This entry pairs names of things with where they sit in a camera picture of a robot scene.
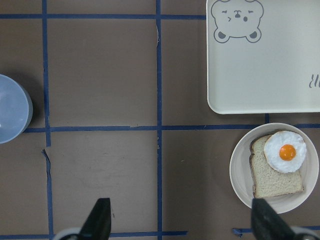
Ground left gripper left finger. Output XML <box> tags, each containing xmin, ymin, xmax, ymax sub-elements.
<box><xmin>53</xmin><ymin>198</ymin><xmax>111</xmax><ymax>240</ymax></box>

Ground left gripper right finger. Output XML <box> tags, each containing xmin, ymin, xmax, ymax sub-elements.
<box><xmin>251</xmin><ymin>198</ymin><xmax>320</xmax><ymax>240</ymax></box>

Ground cream round plate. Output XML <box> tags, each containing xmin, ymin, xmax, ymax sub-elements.
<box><xmin>229</xmin><ymin>123</ymin><xmax>319</xmax><ymax>214</ymax></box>

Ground bottom bread slice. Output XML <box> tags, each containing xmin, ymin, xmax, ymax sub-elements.
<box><xmin>249</xmin><ymin>134</ymin><xmax>304</xmax><ymax>199</ymax></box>

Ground fried egg toy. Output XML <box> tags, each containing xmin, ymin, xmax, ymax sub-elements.
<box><xmin>263</xmin><ymin>130</ymin><xmax>307</xmax><ymax>174</ymax></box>

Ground blue bowl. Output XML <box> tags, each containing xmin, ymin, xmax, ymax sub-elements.
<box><xmin>0</xmin><ymin>74</ymin><xmax>33</xmax><ymax>144</ymax></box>

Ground cream bear tray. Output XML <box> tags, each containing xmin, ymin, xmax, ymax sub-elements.
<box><xmin>206</xmin><ymin>0</ymin><xmax>320</xmax><ymax>115</ymax></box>

